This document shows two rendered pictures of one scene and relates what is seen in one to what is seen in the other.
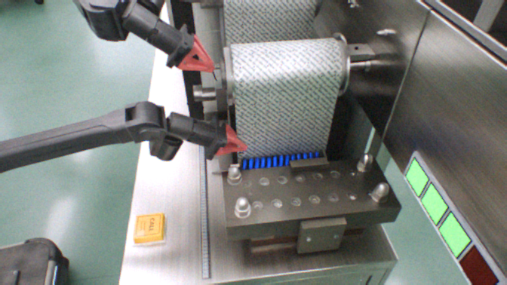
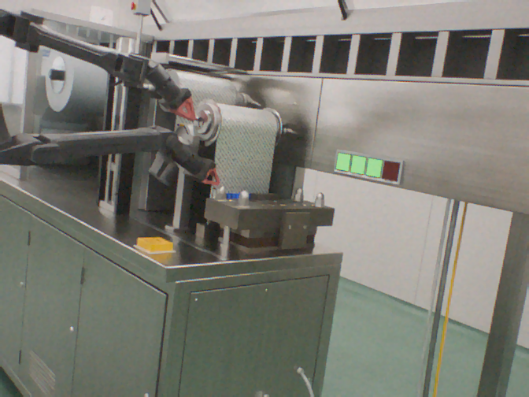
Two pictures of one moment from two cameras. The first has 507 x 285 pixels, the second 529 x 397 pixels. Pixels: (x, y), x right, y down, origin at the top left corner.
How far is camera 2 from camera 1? 131 cm
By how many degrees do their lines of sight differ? 47
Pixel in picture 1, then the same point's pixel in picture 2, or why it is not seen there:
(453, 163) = (360, 135)
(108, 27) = (138, 72)
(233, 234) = (242, 220)
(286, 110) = (246, 150)
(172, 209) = not seen: hidden behind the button
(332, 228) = (302, 216)
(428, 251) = not seen: outside the picture
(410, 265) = not seen: outside the picture
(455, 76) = (346, 97)
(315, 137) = (262, 180)
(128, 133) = (159, 140)
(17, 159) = (81, 146)
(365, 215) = (316, 213)
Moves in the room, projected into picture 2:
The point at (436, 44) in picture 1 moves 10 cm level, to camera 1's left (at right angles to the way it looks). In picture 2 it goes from (331, 90) to (307, 86)
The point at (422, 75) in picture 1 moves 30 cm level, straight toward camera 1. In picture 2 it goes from (327, 109) to (347, 108)
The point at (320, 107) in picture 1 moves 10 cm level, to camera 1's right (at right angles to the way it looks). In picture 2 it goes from (265, 151) to (290, 153)
